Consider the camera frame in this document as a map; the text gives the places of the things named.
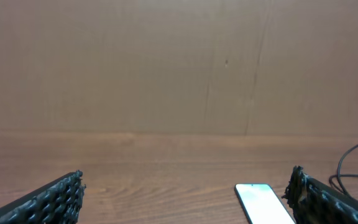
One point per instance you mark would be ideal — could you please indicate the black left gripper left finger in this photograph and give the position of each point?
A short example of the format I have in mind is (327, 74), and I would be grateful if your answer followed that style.
(59, 201)

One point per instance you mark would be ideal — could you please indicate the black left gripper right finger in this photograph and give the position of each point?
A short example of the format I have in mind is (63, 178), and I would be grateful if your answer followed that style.
(314, 202)

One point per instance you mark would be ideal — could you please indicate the Samsung Galaxy smartphone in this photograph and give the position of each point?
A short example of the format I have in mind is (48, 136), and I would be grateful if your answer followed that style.
(261, 204)

